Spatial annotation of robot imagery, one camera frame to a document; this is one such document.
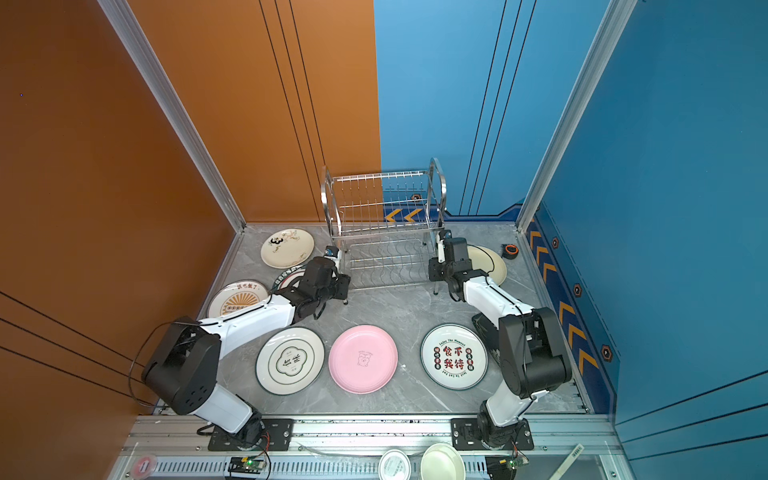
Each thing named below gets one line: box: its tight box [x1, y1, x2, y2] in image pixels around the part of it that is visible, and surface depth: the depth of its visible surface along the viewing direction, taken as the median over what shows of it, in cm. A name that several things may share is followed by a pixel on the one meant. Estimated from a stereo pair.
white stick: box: [549, 443, 585, 480], surface depth 71 cm
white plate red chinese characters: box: [419, 323, 489, 391], surface depth 87 cm
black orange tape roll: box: [501, 243, 519, 260], surface depth 111 cm
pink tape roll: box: [133, 455, 157, 479], surface depth 71 cm
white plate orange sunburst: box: [207, 280, 270, 319], surface depth 101 cm
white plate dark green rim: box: [270, 263, 307, 295], surface depth 104 cm
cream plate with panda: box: [260, 228, 315, 269], surface depth 115 cm
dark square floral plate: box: [472, 312, 500, 349], surface depth 93 cm
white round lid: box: [378, 449, 412, 480], surface depth 65 cm
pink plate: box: [328, 324, 399, 395], surface depth 87 cm
